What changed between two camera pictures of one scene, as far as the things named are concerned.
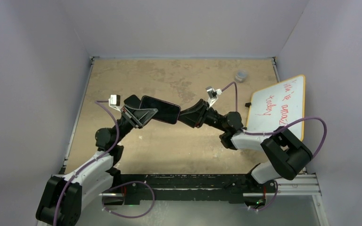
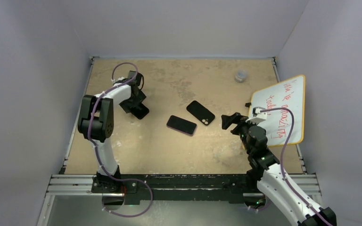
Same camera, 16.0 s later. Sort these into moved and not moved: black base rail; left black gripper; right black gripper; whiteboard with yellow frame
Moved: left black gripper; right black gripper
Not moved: whiteboard with yellow frame; black base rail
